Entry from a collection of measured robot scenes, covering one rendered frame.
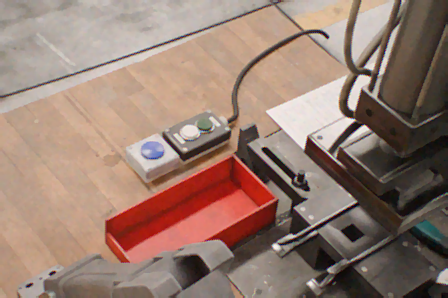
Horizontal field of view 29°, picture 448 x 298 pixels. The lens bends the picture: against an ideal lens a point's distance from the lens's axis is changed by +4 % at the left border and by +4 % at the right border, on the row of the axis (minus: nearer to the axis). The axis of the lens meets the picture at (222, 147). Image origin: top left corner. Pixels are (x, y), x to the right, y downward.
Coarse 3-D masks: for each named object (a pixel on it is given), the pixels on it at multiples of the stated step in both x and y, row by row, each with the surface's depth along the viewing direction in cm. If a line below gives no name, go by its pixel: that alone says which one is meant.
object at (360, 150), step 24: (336, 120) 120; (312, 144) 117; (336, 144) 116; (360, 144) 111; (384, 144) 110; (432, 144) 114; (336, 168) 115; (360, 168) 109; (384, 168) 108; (408, 168) 109; (432, 168) 115; (360, 192) 113; (384, 192) 108; (408, 192) 111; (432, 192) 112; (384, 216) 111; (408, 216) 109
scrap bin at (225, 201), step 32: (224, 160) 137; (160, 192) 131; (192, 192) 137; (224, 192) 140; (256, 192) 137; (128, 224) 131; (160, 224) 134; (192, 224) 134; (224, 224) 135; (256, 224) 133; (128, 256) 126
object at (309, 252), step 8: (296, 216) 129; (296, 224) 130; (304, 224) 128; (288, 232) 133; (296, 232) 131; (344, 232) 127; (352, 232) 128; (312, 240) 128; (320, 240) 126; (352, 240) 133; (304, 248) 131; (312, 248) 129; (320, 248) 127; (328, 248) 125; (304, 256) 132; (312, 256) 130; (320, 256) 129; (328, 256) 131; (336, 256) 124; (312, 264) 131; (320, 264) 131; (352, 272) 122; (360, 280) 122; (432, 280) 123; (352, 288) 124; (360, 288) 122; (368, 288) 121; (424, 288) 123; (352, 296) 125; (360, 296) 123; (368, 296) 122; (376, 296) 120; (408, 296) 121; (416, 296) 123; (424, 296) 125
